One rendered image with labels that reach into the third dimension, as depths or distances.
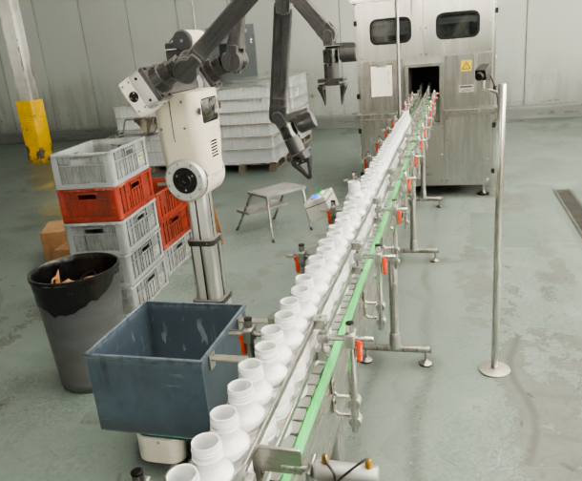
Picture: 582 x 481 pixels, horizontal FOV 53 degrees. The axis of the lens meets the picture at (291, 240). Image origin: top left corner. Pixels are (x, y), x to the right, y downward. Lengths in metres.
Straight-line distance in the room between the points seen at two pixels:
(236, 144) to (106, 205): 4.62
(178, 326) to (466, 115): 4.83
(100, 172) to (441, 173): 3.67
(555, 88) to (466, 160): 5.75
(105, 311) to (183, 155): 1.21
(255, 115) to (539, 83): 5.69
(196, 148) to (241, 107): 6.06
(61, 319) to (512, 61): 9.87
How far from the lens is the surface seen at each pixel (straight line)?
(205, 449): 0.76
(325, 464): 0.86
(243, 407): 0.86
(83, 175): 3.86
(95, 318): 3.11
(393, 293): 3.00
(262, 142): 8.17
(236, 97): 8.20
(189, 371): 1.42
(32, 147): 11.64
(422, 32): 6.15
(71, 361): 3.23
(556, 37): 11.78
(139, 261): 4.09
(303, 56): 11.99
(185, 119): 2.12
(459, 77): 6.16
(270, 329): 1.03
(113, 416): 1.61
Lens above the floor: 1.62
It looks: 18 degrees down
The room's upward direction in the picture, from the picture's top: 5 degrees counter-clockwise
